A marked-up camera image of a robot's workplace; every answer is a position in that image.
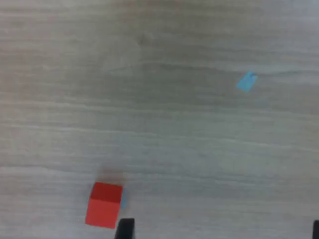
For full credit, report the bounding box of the red cube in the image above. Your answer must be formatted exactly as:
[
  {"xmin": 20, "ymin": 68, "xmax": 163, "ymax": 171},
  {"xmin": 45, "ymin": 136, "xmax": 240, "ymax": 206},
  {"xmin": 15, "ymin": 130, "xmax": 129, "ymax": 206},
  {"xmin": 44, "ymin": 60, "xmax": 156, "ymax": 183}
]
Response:
[{"xmin": 84, "ymin": 181, "xmax": 124, "ymax": 229}]

